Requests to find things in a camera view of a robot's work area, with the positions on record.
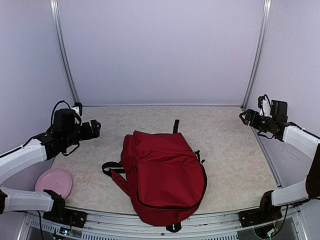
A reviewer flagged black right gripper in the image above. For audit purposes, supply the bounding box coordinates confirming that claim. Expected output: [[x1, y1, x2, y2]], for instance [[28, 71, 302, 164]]
[[239, 108, 276, 132]]

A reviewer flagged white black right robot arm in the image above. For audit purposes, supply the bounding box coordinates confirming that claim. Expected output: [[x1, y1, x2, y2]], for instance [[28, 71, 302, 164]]
[[239, 109, 320, 222]]

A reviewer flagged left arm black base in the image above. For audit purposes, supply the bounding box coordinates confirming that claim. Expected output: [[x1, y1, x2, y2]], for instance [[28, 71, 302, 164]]
[[43, 189, 87, 229]]

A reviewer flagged red backpack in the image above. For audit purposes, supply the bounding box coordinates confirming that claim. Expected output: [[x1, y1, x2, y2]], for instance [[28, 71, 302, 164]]
[[101, 119, 208, 233]]

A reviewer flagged black left camera cable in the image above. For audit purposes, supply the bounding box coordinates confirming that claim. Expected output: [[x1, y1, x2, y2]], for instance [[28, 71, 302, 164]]
[[51, 100, 73, 126]]

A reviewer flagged pink plate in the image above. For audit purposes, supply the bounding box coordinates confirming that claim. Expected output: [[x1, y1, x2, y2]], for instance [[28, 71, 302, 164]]
[[34, 168, 73, 199]]

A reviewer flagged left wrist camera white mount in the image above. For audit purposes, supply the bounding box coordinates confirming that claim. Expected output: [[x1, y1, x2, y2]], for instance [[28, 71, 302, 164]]
[[71, 102, 83, 117]]

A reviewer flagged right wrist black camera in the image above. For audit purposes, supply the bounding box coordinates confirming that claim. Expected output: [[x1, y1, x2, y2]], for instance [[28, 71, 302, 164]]
[[258, 94, 288, 118]]

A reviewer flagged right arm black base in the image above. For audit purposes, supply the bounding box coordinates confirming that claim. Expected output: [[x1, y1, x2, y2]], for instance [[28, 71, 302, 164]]
[[238, 190, 283, 228]]

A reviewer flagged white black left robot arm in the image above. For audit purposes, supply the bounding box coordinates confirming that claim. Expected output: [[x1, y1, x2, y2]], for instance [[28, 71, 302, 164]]
[[0, 107, 101, 223]]

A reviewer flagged right aluminium frame post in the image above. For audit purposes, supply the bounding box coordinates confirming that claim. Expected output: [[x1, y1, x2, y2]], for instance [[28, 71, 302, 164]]
[[241, 0, 272, 110]]

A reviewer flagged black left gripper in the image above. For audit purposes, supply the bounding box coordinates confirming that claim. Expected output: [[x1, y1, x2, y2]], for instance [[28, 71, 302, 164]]
[[62, 119, 101, 148]]

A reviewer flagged aluminium frame post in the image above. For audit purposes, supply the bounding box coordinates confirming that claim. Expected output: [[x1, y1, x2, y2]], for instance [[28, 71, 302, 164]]
[[49, 0, 80, 103], [241, 0, 272, 110]]

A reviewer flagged aluminium front rail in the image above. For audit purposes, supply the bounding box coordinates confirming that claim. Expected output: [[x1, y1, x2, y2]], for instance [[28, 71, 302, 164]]
[[18, 208, 308, 240]]

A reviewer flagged left aluminium frame post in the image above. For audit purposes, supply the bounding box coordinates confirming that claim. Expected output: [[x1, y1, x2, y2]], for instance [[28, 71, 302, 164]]
[[49, 0, 80, 103]]

